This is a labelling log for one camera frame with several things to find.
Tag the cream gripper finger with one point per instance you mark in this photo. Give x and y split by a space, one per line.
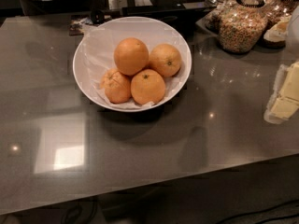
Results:
284 101

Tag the orange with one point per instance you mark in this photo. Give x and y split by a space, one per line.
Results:
116 86
147 86
165 59
131 55

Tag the plate with bread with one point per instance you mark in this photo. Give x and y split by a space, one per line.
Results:
275 37

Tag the glass jar of cereal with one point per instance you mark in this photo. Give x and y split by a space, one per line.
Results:
241 26

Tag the black device on table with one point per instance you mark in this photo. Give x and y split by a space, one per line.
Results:
189 12

